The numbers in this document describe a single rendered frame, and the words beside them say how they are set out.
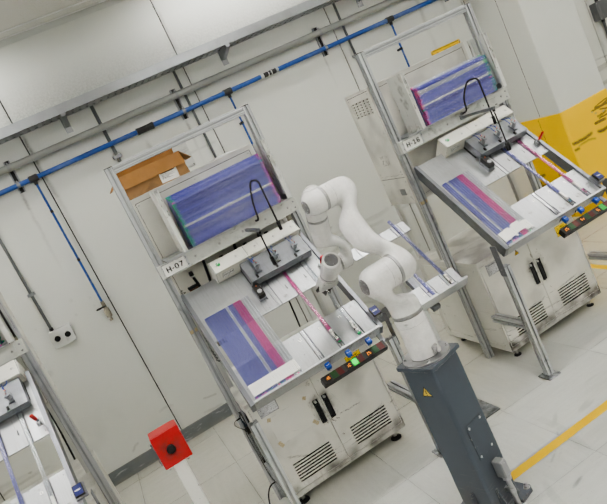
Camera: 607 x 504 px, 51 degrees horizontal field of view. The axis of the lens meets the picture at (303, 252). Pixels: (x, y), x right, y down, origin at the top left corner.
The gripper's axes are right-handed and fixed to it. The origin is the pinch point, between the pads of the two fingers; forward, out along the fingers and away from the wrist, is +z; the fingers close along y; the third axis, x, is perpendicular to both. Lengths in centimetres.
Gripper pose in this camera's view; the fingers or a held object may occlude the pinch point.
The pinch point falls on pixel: (326, 290)
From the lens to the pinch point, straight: 305.2
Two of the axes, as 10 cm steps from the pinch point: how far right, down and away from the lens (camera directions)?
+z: -0.3, 4.8, 8.8
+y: -8.7, 4.2, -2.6
